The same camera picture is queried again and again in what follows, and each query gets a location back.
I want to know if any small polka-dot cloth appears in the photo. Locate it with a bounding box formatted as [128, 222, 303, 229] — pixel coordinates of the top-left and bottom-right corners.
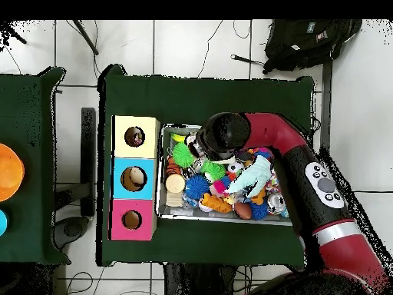
[125, 128, 145, 148]

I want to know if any clear mesh bin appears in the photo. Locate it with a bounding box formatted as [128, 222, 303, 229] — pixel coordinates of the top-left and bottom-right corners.
[155, 124, 299, 227]

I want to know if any wooden box with three holes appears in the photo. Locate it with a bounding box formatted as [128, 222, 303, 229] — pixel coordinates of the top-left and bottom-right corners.
[110, 114, 162, 242]

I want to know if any green spiky ball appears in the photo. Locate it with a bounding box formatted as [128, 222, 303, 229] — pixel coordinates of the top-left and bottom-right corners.
[171, 141, 197, 169]

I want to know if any blue spiky ball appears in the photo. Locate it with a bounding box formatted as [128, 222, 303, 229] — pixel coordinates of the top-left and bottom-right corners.
[184, 174, 211, 201]

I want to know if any tan round wooden block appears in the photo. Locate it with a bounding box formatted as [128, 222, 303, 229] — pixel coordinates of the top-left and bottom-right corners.
[165, 173, 187, 194]

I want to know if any small soccer ball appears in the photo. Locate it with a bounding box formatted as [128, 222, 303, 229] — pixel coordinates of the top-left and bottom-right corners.
[227, 162, 246, 176]

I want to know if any orange plastic toy brick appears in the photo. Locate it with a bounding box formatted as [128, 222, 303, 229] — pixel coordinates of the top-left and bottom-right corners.
[201, 193, 233, 214]

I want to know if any mint green cloth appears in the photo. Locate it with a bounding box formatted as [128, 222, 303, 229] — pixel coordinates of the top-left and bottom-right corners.
[226, 154, 272, 197]

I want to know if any silver drink can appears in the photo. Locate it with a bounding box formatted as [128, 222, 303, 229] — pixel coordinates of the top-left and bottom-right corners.
[266, 193, 287, 215]

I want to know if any grey round base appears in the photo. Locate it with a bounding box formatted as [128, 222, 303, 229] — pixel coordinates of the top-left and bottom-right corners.
[54, 216, 90, 250]

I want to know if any black backpack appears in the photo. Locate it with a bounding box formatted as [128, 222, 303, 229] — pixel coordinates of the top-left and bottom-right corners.
[263, 19, 363, 75]

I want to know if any black tripod leg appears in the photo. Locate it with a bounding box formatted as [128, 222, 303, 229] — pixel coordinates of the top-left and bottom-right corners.
[72, 19, 99, 56]
[0, 21, 28, 45]

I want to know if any dark green side tablecloth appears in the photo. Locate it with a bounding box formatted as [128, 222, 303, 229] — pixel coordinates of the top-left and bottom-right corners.
[0, 66, 70, 265]

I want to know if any orange plastic bowl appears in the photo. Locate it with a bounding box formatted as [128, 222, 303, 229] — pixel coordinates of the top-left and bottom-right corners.
[0, 142, 25, 203]

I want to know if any blue plastic bowl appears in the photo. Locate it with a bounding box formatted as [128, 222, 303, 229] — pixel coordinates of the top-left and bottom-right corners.
[0, 208, 10, 237]

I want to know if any black cable with plug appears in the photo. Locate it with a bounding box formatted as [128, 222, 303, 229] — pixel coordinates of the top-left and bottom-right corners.
[230, 54, 266, 68]

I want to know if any thin black floor cable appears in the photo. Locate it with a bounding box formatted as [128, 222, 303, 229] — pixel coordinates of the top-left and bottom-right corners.
[196, 19, 225, 79]

